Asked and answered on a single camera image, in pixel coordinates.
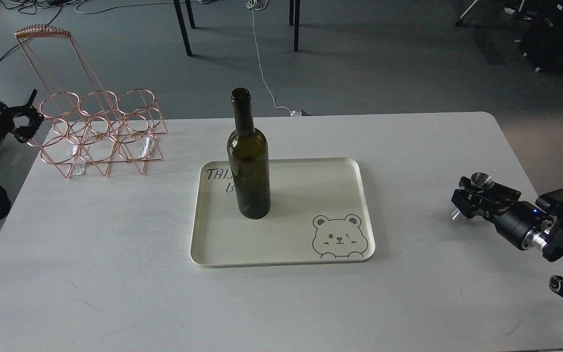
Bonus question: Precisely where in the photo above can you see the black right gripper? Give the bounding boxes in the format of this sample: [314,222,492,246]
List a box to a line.
[451,176,553,250]

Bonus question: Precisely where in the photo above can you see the dark green wine bottle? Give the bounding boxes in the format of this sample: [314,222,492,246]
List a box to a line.
[226,88,272,219]

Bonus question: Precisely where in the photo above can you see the steel double jigger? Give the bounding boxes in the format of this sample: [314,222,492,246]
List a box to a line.
[451,172,494,224]

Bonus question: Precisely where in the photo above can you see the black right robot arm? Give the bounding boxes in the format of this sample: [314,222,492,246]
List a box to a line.
[451,172,563,298]

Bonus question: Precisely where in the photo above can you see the cream bear serving tray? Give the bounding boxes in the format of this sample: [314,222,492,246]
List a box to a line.
[190,157,375,267]

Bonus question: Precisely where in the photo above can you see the black table legs left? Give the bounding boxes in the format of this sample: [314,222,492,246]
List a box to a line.
[173,0,196,57]

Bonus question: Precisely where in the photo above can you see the black table legs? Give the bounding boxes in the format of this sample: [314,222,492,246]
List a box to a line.
[173,0,196,57]
[288,0,301,53]

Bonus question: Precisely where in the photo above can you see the black table legs right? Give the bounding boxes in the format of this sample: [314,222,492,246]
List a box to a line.
[288,0,301,53]

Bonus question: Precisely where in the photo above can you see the copper wire wine rack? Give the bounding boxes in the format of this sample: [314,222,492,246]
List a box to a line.
[14,24,168,178]

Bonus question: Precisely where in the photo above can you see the black floor cables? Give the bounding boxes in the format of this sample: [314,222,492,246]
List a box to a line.
[0,0,174,15]

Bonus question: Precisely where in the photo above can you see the white floor cable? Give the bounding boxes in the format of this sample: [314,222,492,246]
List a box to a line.
[245,0,303,117]

